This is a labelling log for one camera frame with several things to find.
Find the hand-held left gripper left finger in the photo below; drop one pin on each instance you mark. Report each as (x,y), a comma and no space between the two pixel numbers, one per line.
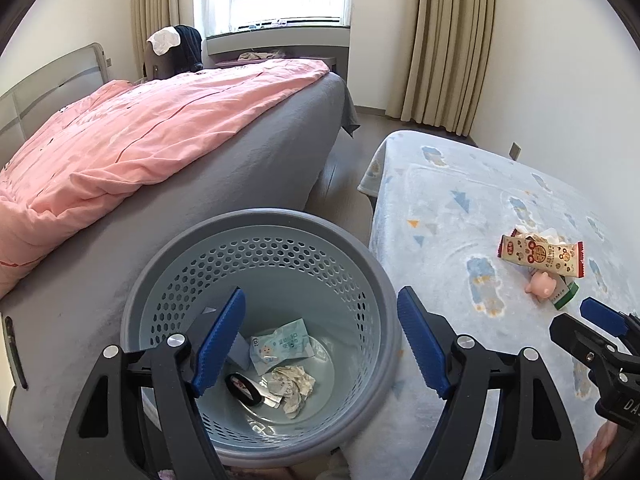
(220,340)

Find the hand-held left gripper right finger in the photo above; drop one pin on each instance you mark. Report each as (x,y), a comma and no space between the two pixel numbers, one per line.
(422,340)

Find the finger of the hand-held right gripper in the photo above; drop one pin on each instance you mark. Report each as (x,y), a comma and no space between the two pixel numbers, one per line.
(602,314)
(575,337)

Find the purple cardboard box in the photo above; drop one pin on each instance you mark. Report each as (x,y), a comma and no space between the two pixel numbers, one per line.
(241,352)

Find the green and white carton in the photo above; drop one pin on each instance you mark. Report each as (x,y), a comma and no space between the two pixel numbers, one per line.
(565,295)

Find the black tape roll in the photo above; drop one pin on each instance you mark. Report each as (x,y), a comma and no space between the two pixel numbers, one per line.
(230,385)

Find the pale blue wipe packet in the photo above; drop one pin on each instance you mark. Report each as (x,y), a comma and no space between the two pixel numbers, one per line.
(282,342)

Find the white paper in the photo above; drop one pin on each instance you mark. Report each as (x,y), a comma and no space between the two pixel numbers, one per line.
(292,385)

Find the beige snack wrapper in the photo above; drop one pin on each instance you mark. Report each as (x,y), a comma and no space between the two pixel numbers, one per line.
(540,255)

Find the grey perforated plastic basket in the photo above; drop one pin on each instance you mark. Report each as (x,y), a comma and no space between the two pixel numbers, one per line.
(350,280)

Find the person's right hand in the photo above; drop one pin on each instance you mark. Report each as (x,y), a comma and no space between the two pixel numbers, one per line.
(600,452)

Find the pink pig toy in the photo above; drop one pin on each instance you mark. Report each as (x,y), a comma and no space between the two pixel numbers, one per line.
(541,286)

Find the light blue printed blanket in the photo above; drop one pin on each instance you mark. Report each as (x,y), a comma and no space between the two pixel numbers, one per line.
(450,200)

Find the grey bed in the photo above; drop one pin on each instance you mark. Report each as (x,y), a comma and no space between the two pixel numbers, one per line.
(280,160)

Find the pink duvet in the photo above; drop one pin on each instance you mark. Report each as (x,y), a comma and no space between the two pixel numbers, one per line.
(150,130)

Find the brown chair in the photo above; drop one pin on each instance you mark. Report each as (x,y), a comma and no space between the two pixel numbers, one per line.
(155,65)

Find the white side table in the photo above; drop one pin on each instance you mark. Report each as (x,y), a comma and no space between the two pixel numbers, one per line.
(340,67)

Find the dark garment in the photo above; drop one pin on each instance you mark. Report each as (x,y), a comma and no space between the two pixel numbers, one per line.
(187,50)

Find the grey headboard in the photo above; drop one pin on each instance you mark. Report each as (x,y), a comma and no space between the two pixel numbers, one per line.
(50,90)

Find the white cloth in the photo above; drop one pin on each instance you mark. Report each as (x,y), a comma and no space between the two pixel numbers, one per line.
(162,40)

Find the grey window sill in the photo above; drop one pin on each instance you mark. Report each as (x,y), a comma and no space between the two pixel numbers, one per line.
(280,40)

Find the beige curtain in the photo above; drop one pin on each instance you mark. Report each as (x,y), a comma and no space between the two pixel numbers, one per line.
(155,0)
(450,35)

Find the wall outlet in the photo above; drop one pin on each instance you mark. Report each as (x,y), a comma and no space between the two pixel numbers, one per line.
(515,151)

